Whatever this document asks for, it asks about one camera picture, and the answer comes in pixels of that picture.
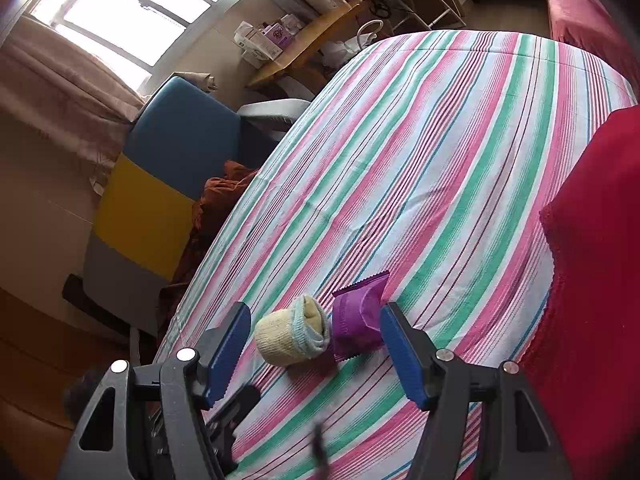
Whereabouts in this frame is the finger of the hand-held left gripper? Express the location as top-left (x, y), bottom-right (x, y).
top-left (206, 385), bottom-right (261, 476)

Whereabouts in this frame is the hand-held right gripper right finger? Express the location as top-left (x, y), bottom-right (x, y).
top-left (378, 302), bottom-right (573, 480)

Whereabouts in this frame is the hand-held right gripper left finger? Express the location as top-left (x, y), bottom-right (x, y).
top-left (55, 301), bottom-right (252, 480)

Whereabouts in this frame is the cream sock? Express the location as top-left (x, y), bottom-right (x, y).
top-left (254, 294), bottom-right (332, 367)

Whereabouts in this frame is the purple snack packet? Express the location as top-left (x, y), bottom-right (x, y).
top-left (331, 270), bottom-right (391, 362)

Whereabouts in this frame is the brown red jacket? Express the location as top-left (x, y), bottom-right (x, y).
top-left (157, 160), bottom-right (261, 331)

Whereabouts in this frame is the striped pink green cloth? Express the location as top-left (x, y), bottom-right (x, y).
top-left (150, 30), bottom-right (638, 480)

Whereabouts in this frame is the wooden wardrobe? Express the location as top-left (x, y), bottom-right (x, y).
top-left (0, 285), bottom-right (161, 480)

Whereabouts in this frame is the red blanket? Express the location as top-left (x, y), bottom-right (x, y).
top-left (515, 107), bottom-right (640, 480)

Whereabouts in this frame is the grey yellow blue chair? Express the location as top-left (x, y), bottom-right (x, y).
top-left (62, 76), bottom-right (313, 361)

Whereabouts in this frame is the white plastic bag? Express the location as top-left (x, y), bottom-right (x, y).
top-left (320, 40), bottom-right (361, 68)

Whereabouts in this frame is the large white box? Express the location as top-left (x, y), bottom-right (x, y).
top-left (234, 21), bottom-right (283, 66)

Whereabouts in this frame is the wooden shelf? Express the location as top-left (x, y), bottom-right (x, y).
top-left (245, 0), bottom-right (373, 93)

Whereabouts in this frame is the purple box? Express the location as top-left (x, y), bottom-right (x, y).
top-left (265, 22), bottom-right (296, 51)

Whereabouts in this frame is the window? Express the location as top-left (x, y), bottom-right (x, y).
top-left (30, 0), bottom-right (246, 91)

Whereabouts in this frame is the red bed cover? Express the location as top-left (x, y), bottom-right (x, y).
top-left (537, 0), bottom-right (640, 96)

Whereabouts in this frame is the white cable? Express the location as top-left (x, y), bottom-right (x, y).
top-left (352, 19), bottom-right (386, 51)

